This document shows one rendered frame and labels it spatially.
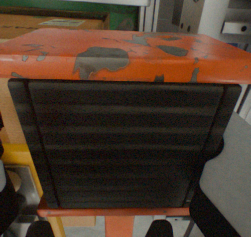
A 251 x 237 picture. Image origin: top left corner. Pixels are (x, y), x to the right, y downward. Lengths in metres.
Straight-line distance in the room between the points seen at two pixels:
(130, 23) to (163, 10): 0.27
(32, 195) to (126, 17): 1.11
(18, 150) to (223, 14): 0.34
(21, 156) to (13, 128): 0.16
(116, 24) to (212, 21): 1.01
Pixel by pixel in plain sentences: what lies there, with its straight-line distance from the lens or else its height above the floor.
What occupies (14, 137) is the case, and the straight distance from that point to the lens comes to 0.47.
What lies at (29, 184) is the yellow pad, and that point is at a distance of 0.34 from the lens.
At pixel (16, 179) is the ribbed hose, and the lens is 0.31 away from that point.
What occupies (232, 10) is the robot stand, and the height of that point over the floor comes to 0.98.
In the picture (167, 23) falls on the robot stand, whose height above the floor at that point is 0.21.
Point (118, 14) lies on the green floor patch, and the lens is 1.26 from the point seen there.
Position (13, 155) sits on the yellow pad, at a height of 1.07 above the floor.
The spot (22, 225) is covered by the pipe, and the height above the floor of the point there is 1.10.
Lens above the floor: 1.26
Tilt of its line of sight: 58 degrees down
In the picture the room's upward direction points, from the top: 177 degrees clockwise
